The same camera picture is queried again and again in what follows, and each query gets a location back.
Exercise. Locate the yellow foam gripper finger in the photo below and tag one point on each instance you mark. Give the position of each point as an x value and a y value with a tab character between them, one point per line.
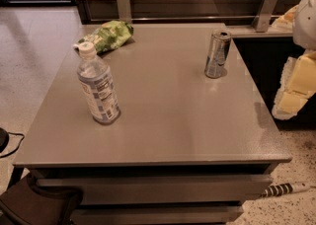
290	103
303	77

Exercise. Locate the green jalapeno chip bag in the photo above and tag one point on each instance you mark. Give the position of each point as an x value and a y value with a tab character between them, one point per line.
108	36

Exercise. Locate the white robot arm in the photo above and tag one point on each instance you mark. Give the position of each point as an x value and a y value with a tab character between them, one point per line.
304	35

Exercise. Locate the silver drink can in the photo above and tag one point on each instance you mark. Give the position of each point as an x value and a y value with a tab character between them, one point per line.
217	53

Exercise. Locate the grey table with drawers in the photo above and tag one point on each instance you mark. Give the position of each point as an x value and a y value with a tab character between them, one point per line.
174	121

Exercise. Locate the clear plastic water bottle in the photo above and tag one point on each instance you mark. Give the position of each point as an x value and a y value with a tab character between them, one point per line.
97	82

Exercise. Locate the lower grey drawer front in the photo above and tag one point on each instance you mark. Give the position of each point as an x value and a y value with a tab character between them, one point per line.
158	216

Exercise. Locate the grey drawer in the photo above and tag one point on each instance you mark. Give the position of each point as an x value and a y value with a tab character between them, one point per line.
165	189
158	216

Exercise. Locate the upper grey drawer front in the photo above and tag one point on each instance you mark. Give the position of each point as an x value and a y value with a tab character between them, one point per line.
165	189

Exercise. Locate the black chair seat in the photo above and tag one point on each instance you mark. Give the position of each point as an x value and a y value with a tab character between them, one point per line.
25	203

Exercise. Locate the right metal wall bracket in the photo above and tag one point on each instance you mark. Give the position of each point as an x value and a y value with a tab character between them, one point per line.
261	22

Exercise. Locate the metal wall bracket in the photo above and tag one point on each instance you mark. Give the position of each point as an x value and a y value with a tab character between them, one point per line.
124	10
261	22

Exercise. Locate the black and white striped handle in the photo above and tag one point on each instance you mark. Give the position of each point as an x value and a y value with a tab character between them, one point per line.
286	188

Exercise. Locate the left metal wall bracket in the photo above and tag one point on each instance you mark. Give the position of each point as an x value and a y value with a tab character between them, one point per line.
124	10

